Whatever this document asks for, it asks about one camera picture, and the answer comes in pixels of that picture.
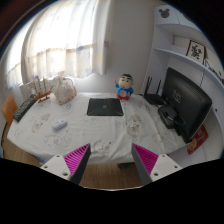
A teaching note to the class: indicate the black monitor stand base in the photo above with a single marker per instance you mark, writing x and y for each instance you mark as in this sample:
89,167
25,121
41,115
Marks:
169,116

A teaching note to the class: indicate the white shelf unit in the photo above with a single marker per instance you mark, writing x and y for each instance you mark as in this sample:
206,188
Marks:
173,33

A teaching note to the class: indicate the black computer monitor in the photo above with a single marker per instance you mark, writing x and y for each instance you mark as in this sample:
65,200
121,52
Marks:
190,102

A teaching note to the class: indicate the orange wooden chair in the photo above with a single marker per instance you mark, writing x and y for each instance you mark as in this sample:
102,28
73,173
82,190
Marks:
8,109

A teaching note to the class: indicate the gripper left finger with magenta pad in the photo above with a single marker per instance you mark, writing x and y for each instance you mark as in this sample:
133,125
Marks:
70,166

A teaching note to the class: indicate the black wifi router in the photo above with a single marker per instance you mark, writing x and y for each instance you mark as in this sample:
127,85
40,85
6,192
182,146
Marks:
154,99

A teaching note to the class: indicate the white sheer curtain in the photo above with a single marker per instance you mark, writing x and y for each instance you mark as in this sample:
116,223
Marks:
69,37

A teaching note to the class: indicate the black keyboard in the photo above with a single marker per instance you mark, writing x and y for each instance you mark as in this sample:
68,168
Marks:
25,106

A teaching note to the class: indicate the red booklet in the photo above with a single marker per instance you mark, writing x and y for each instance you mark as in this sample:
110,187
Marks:
198,139

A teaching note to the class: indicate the framed calligraphy picture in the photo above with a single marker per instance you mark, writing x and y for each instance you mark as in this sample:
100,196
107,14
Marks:
196,51

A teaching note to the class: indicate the black mouse pad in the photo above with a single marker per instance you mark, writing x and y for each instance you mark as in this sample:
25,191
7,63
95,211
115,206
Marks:
104,107

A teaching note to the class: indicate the wooden model sailing ship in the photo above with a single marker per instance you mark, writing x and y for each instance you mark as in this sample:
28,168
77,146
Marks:
42,91

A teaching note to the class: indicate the cartoon boy figurine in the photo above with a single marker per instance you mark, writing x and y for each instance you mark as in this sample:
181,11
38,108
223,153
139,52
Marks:
124,87

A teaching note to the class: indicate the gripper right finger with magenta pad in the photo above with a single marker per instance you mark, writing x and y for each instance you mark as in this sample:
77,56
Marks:
152,167

